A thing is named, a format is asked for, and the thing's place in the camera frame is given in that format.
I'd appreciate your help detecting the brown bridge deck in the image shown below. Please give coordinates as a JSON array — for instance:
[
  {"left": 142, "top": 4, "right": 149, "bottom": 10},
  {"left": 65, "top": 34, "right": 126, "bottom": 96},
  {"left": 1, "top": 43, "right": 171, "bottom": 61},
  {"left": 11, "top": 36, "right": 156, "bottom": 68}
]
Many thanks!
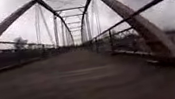
[{"left": 0, "top": 34, "right": 175, "bottom": 99}]

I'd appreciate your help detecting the steel arch bridge truss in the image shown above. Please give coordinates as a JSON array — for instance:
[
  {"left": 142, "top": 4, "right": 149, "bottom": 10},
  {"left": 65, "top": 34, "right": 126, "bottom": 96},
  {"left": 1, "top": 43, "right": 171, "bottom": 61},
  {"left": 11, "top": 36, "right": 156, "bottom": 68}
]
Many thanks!
[{"left": 0, "top": 0, "right": 175, "bottom": 92}]

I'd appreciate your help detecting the tree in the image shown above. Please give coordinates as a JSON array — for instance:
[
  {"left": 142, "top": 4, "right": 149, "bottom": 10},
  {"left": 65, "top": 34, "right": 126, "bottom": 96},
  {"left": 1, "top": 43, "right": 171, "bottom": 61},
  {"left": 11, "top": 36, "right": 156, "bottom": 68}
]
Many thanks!
[{"left": 12, "top": 35, "right": 30, "bottom": 52}]

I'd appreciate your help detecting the dark metal railing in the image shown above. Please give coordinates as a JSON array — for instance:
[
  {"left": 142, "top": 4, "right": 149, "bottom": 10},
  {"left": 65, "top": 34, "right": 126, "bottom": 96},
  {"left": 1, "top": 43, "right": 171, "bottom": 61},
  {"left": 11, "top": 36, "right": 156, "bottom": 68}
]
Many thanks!
[
  {"left": 0, "top": 23, "right": 75, "bottom": 75},
  {"left": 77, "top": 0, "right": 175, "bottom": 90}
]

